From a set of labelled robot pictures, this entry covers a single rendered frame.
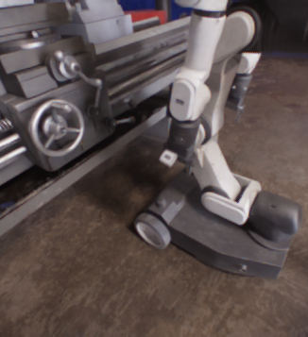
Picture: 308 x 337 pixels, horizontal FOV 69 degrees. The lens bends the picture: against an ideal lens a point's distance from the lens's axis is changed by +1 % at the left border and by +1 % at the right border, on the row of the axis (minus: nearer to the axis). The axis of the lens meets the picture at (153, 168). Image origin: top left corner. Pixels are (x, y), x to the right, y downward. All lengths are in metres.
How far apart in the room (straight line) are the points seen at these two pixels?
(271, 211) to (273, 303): 0.39
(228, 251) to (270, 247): 0.17
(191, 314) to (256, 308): 0.27
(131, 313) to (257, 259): 0.57
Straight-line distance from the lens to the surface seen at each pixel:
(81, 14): 1.33
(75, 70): 0.83
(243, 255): 1.05
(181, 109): 0.60
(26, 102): 0.87
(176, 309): 1.11
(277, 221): 1.00
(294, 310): 1.20
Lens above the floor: 1.05
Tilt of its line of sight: 39 degrees down
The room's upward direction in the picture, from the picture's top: 6 degrees counter-clockwise
